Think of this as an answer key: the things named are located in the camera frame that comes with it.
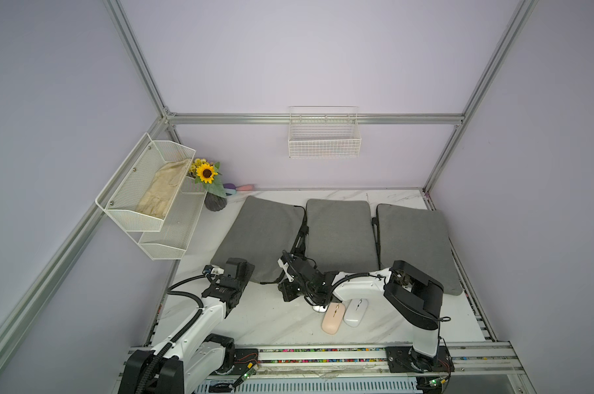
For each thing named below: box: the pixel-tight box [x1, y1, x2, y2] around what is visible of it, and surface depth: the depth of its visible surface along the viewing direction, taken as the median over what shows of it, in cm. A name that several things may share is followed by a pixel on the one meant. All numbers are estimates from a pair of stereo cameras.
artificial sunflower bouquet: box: [187, 157, 228, 199], surface depth 97 cm
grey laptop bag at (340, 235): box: [305, 198, 380, 274], surface depth 102 cm
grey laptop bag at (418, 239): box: [375, 203, 463, 297], surface depth 101 cm
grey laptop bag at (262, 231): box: [210, 195, 307, 284], surface depth 103 cm
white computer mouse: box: [342, 297, 369, 328], surface depth 84 cm
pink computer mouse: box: [321, 302, 346, 335], surface depth 82 cm
